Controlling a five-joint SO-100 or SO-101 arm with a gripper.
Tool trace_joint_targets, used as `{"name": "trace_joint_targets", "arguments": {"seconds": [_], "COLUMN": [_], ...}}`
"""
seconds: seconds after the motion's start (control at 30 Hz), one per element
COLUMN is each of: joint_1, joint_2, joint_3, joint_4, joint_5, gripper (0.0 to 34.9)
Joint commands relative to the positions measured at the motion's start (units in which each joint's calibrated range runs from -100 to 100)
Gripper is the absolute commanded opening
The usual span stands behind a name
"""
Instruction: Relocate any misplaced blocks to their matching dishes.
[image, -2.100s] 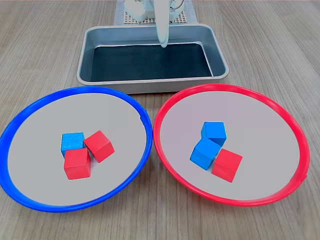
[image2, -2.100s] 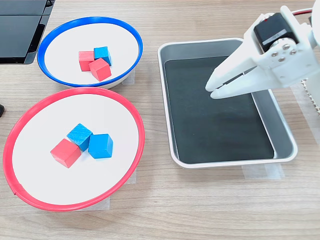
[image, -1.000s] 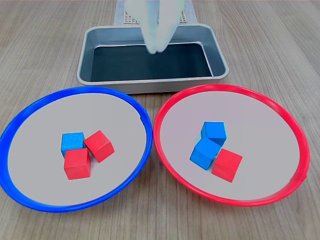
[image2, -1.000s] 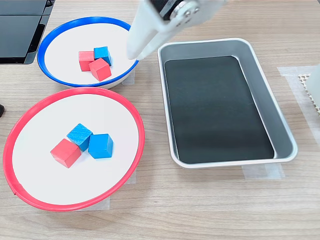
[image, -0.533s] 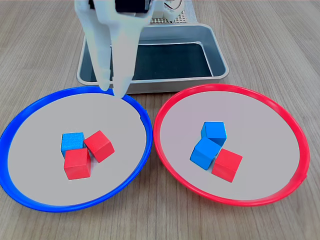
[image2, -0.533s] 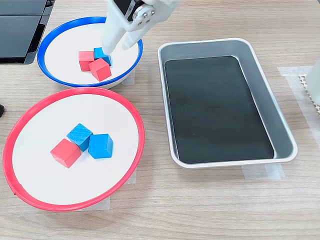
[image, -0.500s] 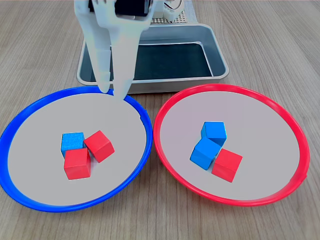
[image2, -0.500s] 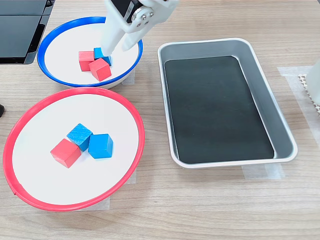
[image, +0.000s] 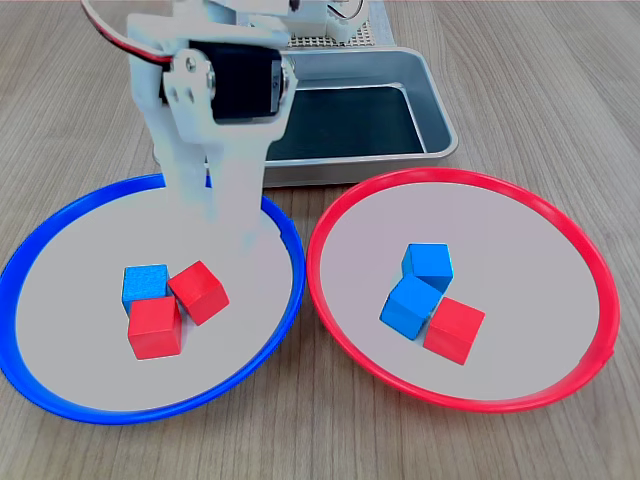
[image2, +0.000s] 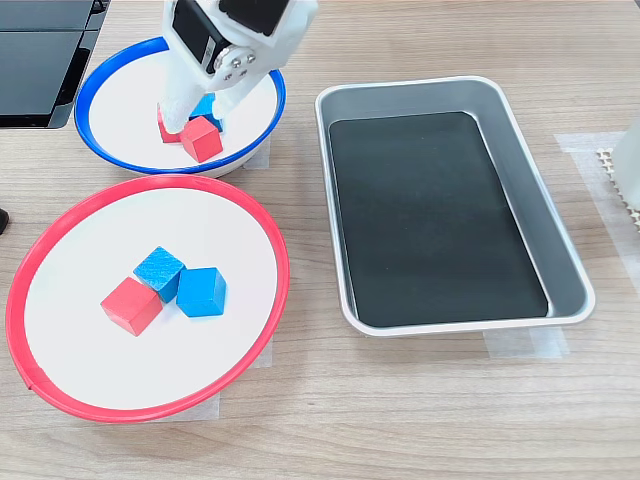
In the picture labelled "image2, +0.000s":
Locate small red cube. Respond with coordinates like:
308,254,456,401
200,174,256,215
99,276,165,337
179,115,224,164
156,103,184,145

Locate small blue cube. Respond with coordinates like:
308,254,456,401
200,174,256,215
175,267,227,319
188,92,225,134
132,245,186,304

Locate blue-rimmed white plate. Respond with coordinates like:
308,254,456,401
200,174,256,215
73,35,287,179

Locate clear tape strip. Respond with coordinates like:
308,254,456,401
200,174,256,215
483,324,571,359
149,389,221,424
239,137,272,171
252,339,275,370

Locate black laptop computer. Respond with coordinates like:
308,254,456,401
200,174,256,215
0,0,112,130

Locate black tray mat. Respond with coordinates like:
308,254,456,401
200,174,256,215
328,110,550,329

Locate red-rimmed white plate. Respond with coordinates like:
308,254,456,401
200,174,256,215
4,174,291,425

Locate steel baking tray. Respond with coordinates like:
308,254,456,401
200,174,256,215
314,75,597,337

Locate pale perforated base plate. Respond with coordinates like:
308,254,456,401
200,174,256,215
594,144,640,236

